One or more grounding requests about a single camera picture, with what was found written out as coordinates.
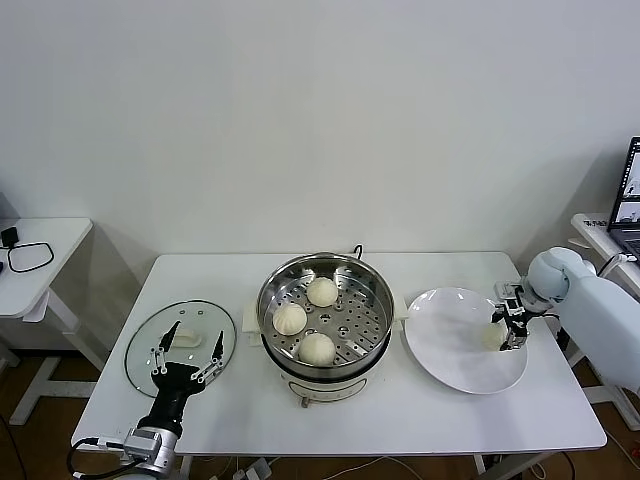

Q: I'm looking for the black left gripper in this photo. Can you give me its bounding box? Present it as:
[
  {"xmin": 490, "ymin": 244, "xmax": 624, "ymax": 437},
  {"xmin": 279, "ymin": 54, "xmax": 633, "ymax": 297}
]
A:
[{"xmin": 138, "ymin": 321, "xmax": 226, "ymax": 431}]

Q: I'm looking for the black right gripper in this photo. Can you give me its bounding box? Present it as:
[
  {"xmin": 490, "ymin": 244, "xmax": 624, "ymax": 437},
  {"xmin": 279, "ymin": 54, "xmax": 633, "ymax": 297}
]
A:
[{"xmin": 489, "ymin": 302, "xmax": 529, "ymax": 353}]

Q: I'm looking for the white steamed baozi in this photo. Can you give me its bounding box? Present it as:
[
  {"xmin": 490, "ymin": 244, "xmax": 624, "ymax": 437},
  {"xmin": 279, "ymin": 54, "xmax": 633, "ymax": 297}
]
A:
[
  {"xmin": 272, "ymin": 304, "xmax": 308, "ymax": 336},
  {"xmin": 298, "ymin": 333, "xmax": 337, "ymax": 365},
  {"xmin": 305, "ymin": 277, "xmax": 338, "ymax": 308},
  {"xmin": 479, "ymin": 322, "xmax": 507, "ymax": 351}
]

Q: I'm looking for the round glass pot lid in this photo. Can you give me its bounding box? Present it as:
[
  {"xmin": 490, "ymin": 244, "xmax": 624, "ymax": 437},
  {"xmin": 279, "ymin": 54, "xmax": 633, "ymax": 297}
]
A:
[{"xmin": 124, "ymin": 298, "xmax": 237, "ymax": 400}]

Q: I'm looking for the stainless steel steamer basket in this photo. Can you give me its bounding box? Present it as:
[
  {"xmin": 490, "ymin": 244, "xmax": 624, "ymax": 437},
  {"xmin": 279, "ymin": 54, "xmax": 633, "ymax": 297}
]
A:
[{"xmin": 256, "ymin": 253, "xmax": 396, "ymax": 374}]

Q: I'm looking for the white round plate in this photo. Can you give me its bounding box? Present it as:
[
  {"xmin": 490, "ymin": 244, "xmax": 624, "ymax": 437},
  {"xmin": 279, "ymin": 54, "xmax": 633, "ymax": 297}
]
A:
[{"xmin": 403, "ymin": 287, "xmax": 529, "ymax": 396}]

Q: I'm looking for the white laptop side table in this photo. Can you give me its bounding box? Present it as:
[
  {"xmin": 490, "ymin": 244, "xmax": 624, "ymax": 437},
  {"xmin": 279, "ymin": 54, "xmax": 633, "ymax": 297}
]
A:
[{"xmin": 569, "ymin": 213, "xmax": 640, "ymax": 431}]

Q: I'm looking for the white electric cooker base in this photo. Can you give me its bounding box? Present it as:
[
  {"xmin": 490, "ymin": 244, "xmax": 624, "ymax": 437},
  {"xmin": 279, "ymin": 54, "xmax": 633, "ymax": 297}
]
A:
[{"xmin": 241, "ymin": 287, "xmax": 409, "ymax": 409}]

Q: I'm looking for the white floor power strip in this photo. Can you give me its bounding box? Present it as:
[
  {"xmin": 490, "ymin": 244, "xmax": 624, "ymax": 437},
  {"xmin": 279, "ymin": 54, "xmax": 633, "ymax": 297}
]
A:
[{"xmin": 232, "ymin": 460, "xmax": 274, "ymax": 480}]

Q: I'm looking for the open grey laptop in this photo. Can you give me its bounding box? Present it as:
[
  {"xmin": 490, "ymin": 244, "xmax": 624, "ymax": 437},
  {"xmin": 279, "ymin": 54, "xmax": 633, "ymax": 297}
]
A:
[{"xmin": 606, "ymin": 137, "xmax": 640, "ymax": 264}]

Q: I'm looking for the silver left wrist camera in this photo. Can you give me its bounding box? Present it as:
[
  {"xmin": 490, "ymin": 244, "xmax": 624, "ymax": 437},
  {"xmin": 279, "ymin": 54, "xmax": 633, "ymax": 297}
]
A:
[{"xmin": 122, "ymin": 428, "xmax": 164, "ymax": 461}]

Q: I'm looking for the white laptop cable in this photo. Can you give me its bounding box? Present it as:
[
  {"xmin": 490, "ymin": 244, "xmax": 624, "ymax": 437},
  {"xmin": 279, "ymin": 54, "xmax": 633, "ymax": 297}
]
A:
[{"xmin": 597, "ymin": 253, "xmax": 630, "ymax": 277}]

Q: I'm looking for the black left camera cable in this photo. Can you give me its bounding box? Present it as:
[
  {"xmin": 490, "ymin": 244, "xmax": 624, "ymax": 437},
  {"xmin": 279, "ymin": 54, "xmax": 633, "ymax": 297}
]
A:
[{"xmin": 69, "ymin": 437, "xmax": 129, "ymax": 479}]

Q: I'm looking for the black looped cable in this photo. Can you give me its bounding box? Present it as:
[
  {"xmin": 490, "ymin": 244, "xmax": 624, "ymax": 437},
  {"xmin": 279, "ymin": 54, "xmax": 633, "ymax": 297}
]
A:
[{"xmin": 8, "ymin": 242, "xmax": 55, "ymax": 274}]

